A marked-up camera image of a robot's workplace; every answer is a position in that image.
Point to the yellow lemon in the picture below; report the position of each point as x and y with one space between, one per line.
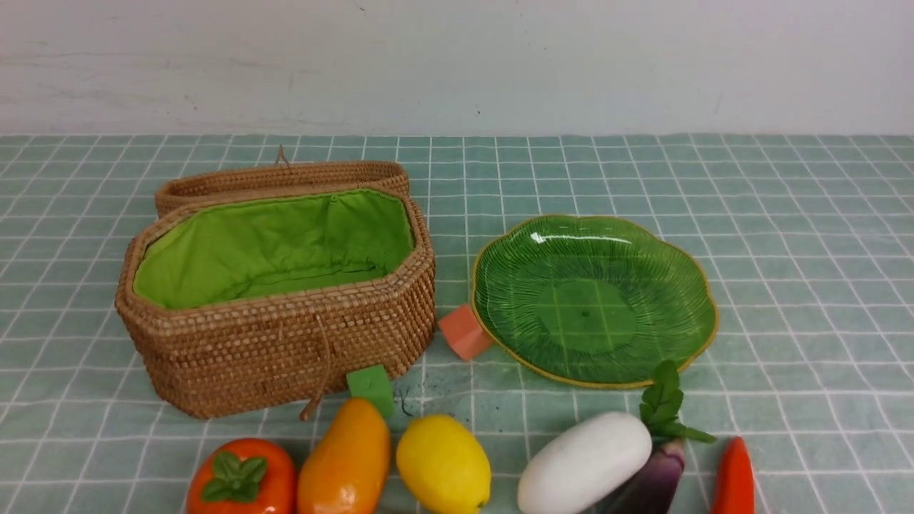
444 466

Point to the orange yellow mango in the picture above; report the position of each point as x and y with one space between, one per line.
347 470

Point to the white eggplant with green leaves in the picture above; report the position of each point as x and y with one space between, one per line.
596 458

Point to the purple eggplant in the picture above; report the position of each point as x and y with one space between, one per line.
653 488

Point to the orange persimmon with green leaves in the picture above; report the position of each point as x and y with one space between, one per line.
248 475

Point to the red orange chili pepper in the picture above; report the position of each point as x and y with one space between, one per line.
735 487

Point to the orange foam cube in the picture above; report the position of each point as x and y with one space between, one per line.
464 334

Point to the green glass leaf plate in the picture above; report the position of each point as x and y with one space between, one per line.
592 302

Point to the green foam cube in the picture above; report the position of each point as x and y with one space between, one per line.
373 384

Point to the woven wicker basket lid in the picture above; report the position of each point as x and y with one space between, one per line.
282 174

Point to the woven wicker basket green lining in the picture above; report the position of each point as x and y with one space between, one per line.
263 298

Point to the green checkered tablecloth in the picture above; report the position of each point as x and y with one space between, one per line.
806 240

